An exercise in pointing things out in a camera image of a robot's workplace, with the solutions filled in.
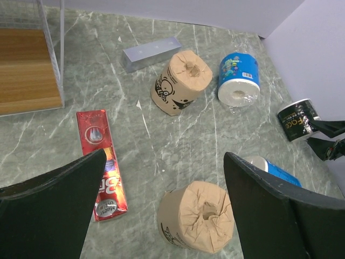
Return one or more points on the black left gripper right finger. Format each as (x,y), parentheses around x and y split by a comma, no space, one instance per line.
(277,219)

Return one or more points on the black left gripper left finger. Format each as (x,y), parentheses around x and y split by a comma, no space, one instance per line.
(48,216)

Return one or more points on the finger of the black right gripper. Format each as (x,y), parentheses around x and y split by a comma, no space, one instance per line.
(329,128)
(327,150)

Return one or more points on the blue paper towel roll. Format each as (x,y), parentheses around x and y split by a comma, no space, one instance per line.
(238,79)
(273,169)

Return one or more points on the brown paper towel roll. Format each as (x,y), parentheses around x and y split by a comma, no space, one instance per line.
(198,216)
(181,82)

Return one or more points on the grey rectangular box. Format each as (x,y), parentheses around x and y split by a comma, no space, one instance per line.
(141,56)

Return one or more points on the white wire wooden shelf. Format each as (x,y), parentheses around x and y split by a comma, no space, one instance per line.
(31,74)

